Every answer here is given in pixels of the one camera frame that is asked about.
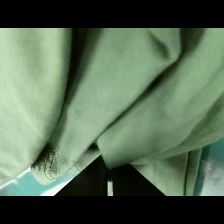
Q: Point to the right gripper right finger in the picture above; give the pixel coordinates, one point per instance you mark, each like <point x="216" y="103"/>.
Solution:
<point x="135" y="183"/>

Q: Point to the green T-shirt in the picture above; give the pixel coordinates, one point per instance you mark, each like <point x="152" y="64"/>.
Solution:
<point x="126" y="100"/>

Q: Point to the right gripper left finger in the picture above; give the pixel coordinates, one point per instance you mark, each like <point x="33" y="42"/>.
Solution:
<point x="88" y="181"/>

